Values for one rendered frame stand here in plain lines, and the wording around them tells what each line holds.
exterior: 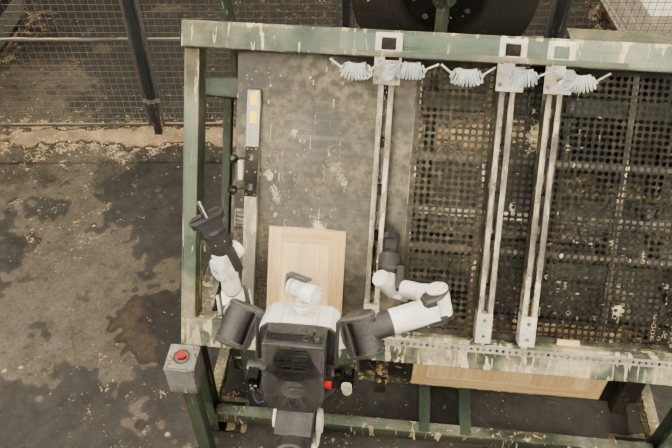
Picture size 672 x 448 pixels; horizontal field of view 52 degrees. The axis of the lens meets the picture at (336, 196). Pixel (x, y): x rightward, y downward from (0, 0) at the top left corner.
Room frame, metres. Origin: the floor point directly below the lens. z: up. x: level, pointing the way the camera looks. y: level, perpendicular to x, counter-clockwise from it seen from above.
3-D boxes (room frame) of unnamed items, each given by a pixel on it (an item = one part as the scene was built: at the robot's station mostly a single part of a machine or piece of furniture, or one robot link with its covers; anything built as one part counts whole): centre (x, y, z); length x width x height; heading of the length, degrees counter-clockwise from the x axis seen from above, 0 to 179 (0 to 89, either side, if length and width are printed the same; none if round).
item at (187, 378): (1.47, 0.60, 0.84); 0.12 x 0.12 x 0.18; 84
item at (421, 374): (1.73, -0.82, 0.53); 0.90 x 0.02 x 0.55; 84
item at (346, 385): (1.50, 0.16, 0.69); 0.50 x 0.14 x 0.24; 84
